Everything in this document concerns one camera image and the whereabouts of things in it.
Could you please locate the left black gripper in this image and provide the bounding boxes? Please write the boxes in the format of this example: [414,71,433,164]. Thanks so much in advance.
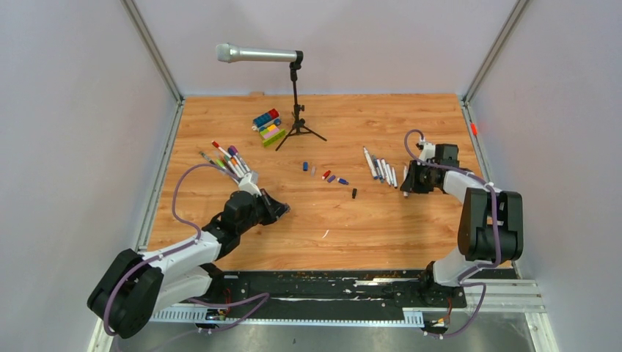
[238,188,289,235]

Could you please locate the slim white blue marker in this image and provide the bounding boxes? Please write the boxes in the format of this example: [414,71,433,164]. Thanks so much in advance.
[385,163,395,187]

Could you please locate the translucent blue pen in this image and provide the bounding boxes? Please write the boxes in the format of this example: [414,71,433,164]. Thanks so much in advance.
[372,155,384,183]

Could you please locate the white marker blue end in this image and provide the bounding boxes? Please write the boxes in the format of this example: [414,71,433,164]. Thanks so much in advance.
[363,147,378,180]

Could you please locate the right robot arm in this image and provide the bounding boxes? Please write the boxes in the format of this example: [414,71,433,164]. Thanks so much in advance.
[400,141,524,307]

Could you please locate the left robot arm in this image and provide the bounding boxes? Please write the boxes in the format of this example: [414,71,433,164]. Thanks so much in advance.
[87,189,290,339]

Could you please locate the green yellow pink block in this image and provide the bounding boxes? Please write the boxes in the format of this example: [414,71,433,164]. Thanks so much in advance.
[260,125,286,147]

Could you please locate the black tripod microphone stand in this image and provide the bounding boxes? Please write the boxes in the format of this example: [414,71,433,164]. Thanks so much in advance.
[275,51,327,151]

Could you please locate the blue red toy train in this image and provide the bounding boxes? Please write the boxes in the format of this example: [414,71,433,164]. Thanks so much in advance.
[252,109,282,132]

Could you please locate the white marker red tip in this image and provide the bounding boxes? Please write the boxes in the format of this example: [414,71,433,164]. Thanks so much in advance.
[211,140,231,158]

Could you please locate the silver microphone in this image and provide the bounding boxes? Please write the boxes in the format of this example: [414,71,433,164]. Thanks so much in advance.
[215,43,304,63]

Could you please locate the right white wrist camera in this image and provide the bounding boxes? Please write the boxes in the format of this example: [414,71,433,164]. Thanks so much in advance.
[417,141,436,162]

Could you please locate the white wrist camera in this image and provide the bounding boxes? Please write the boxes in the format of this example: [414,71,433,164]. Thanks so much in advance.
[238,171,261,196]
[417,141,436,162]

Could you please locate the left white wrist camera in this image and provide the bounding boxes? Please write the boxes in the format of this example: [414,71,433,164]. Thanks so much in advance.
[238,171,261,196]

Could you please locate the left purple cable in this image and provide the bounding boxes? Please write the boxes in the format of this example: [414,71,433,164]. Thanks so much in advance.
[103,164,271,337]

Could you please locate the purple cable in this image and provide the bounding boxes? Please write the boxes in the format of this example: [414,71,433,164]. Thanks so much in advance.
[103,164,271,337]
[404,129,502,339]

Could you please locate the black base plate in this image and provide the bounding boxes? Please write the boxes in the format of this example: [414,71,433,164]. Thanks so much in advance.
[177,268,480,323]

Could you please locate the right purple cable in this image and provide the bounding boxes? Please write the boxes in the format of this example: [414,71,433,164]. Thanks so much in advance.
[404,129,502,339]

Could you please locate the aluminium frame rail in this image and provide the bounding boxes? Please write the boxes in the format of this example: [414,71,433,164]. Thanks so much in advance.
[87,274,560,352]

